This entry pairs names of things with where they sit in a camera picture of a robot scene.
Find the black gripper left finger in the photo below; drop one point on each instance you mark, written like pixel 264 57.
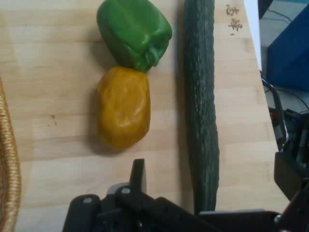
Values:
pixel 138 174

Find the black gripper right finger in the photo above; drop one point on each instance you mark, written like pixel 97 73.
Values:
pixel 287 176

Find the yellow-brown potato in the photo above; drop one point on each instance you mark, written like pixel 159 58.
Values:
pixel 123 108

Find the green bell pepper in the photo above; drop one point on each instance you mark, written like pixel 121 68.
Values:
pixel 132 31

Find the wooden cutting board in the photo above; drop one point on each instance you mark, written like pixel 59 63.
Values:
pixel 60 84

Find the blue box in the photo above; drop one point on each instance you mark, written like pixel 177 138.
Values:
pixel 289 53

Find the long dark green cucumber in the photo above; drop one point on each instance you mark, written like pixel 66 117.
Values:
pixel 200 101

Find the woven wicker basket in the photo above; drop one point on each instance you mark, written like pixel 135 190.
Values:
pixel 8 157

